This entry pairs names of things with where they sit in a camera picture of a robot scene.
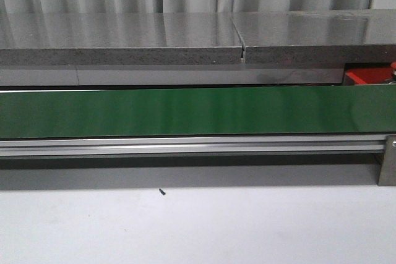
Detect aluminium conveyor frame rail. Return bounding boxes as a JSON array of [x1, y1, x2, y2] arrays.
[[1, 134, 395, 157]]

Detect grey stone slab left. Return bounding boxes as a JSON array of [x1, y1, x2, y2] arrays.
[[1, 13, 243, 66]]

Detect red plastic tray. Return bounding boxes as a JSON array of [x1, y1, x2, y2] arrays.
[[343, 66, 392, 85]]

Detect steel conveyor support bracket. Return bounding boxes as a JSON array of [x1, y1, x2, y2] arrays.
[[377, 135, 396, 186]]

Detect green conveyor belt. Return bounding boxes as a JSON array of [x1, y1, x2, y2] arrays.
[[1, 85, 395, 139]]

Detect grey stone slab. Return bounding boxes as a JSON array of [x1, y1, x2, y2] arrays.
[[1, 13, 243, 66], [231, 9, 395, 64]]

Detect grey stone slab right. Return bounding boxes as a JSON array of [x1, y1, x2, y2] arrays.
[[231, 9, 395, 64]]

